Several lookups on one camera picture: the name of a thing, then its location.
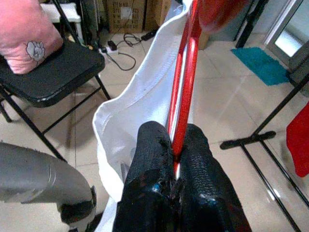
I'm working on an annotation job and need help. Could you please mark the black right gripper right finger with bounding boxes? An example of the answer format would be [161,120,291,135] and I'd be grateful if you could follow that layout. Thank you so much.
[177,123,253,232]

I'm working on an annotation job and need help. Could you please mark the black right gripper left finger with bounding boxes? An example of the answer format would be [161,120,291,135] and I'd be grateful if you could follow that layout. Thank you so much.
[112,120,181,232]

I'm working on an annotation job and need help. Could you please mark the white printed t-shirt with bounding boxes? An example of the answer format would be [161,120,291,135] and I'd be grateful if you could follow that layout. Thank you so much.
[93,0,194,232]

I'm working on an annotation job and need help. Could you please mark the red plastic hanger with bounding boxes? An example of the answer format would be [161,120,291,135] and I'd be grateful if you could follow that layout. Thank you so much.
[166,0,249,179]

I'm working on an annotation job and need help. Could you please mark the metal clothes rack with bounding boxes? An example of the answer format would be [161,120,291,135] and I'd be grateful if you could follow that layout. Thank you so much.
[219,72,309,232]

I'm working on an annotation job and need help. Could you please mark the red shirt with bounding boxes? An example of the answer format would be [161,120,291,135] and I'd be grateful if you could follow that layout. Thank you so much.
[286,101,309,178]

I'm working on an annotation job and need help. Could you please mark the black power strip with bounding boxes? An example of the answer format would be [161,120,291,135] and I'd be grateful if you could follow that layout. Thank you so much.
[141,30,159,41]

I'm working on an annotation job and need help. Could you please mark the black folding chair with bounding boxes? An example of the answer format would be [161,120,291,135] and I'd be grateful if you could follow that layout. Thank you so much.
[0,0,112,162]

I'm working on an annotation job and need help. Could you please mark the teal shaggy rug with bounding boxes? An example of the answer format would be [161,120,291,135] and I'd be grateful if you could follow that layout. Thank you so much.
[230,47,290,87]

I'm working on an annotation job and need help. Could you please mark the brown cardboard box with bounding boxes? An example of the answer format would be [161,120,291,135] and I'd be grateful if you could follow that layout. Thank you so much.
[144,0,172,31]
[106,0,147,33]

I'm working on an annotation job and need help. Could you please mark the aluminium sliding glass door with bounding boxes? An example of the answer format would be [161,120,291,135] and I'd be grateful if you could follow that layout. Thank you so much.
[263,0,309,71]

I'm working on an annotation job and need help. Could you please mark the white plastic stool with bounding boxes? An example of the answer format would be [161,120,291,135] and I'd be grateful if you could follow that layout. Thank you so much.
[40,2,84,43]

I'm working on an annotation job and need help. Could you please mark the pink pillow with rabbit print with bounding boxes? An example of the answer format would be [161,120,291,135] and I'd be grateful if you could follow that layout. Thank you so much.
[0,0,64,74]

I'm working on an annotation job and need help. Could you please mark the black cable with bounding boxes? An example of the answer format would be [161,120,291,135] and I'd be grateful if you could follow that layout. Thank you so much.
[106,32,142,72]

